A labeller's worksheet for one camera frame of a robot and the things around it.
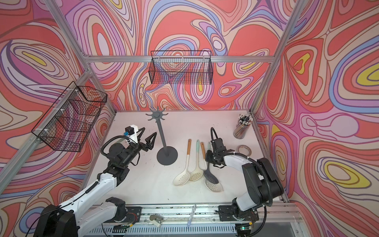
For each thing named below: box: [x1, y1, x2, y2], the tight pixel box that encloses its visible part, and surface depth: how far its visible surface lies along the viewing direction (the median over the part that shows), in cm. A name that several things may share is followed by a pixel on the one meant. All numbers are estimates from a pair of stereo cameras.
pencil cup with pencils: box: [232, 113, 254, 140], surface depth 95 cm
